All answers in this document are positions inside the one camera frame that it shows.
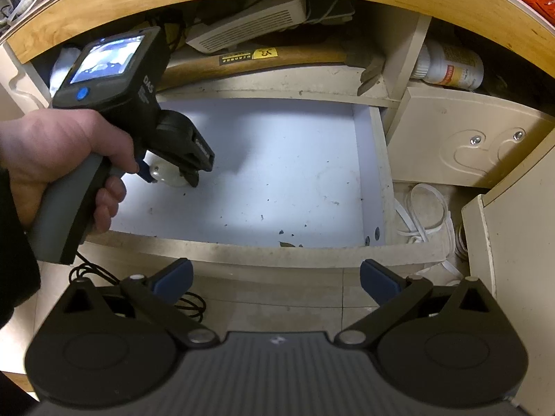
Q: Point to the white pill bottle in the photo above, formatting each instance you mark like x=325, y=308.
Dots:
x=451, y=69

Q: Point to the person's left hand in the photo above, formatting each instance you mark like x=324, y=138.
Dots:
x=52, y=147

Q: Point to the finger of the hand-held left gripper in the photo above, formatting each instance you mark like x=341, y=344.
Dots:
x=143, y=172
x=200, y=151

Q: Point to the white router box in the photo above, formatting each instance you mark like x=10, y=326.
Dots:
x=253, y=19

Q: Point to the cream cabinet panel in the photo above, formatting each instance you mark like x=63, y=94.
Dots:
x=520, y=242

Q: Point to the white plastic bag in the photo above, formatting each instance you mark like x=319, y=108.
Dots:
x=65, y=67

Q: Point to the cream drawer front panel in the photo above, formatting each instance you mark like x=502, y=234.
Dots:
x=468, y=138

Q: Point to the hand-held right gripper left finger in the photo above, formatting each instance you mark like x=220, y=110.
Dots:
x=172, y=276

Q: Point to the white drawer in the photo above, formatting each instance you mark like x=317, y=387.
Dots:
x=277, y=173

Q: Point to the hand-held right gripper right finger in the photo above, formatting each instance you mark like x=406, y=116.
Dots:
x=380, y=281

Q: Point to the small white round object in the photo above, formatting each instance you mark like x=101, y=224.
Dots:
x=167, y=175

